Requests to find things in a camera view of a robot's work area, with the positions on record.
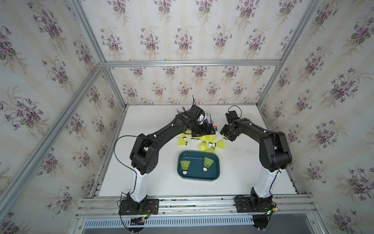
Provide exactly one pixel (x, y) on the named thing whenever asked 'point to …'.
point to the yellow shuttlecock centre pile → (207, 147)
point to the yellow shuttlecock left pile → (189, 132)
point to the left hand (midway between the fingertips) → (212, 134)
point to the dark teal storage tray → (195, 171)
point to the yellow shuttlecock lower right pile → (212, 150)
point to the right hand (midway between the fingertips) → (225, 134)
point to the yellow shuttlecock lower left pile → (182, 141)
